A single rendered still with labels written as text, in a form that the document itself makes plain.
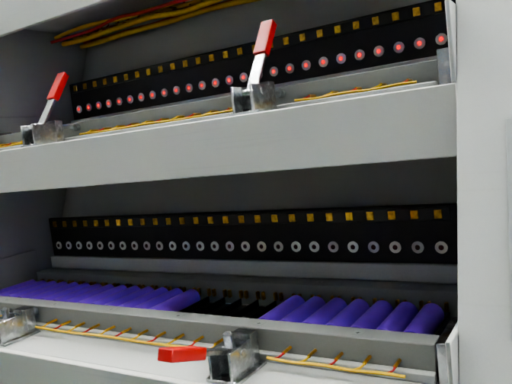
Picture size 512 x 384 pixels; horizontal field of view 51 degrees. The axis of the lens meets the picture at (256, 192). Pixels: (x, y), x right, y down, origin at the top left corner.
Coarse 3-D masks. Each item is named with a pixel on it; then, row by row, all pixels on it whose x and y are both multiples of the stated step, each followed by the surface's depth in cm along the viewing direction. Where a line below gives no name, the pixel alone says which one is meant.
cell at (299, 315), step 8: (304, 304) 47; (312, 304) 47; (320, 304) 47; (296, 312) 45; (304, 312) 45; (312, 312) 46; (280, 320) 43; (288, 320) 43; (296, 320) 44; (304, 320) 44
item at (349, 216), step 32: (64, 224) 72; (96, 224) 69; (128, 224) 66; (160, 224) 63; (192, 224) 61; (224, 224) 59; (256, 224) 57; (288, 224) 55; (320, 224) 53; (352, 224) 51; (384, 224) 49; (416, 224) 48; (448, 224) 46; (96, 256) 70; (128, 256) 67; (160, 256) 64; (192, 256) 62; (224, 256) 59; (256, 256) 57; (288, 256) 55; (320, 256) 53; (352, 256) 51; (384, 256) 50; (416, 256) 48; (448, 256) 47
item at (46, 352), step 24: (0, 264) 71; (24, 264) 74; (72, 264) 72; (96, 264) 70; (120, 264) 67; (144, 264) 65; (168, 264) 63; (192, 264) 61; (216, 264) 59; (240, 264) 58; (264, 264) 56; (288, 264) 55; (312, 264) 53; (336, 264) 52; (360, 264) 50; (384, 264) 49; (408, 264) 48; (432, 264) 47; (456, 264) 46; (0, 288) 71; (48, 336) 52; (72, 336) 51; (456, 336) 29; (0, 360) 50; (24, 360) 48; (48, 360) 46; (72, 360) 45; (96, 360) 44; (120, 360) 44; (144, 360) 43; (456, 360) 29
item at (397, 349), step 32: (64, 320) 53; (96, 320) 51; (128, 320) 48; (160, 320) 46; (192, 320) 45; (224, 320) 44; (256, 320) 43; (288, 352) 40; (320, 352) 38; (352, 352) 37; (384, 352) 36; (416, 352) 35
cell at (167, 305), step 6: (180, 294) 54; (186, 294) 55; (192, 294) 55; (198, 294) 56; (168, 300) 53; (174, 300) 53; (180, 300) 53; (186, 300) 54; (192, 300) 55; (198, 300) 55; (156, 306) 51; (162, 306) 51; (168, 306) 52; (174, 306) 52; (180, 306) 53; (186, 306) 54
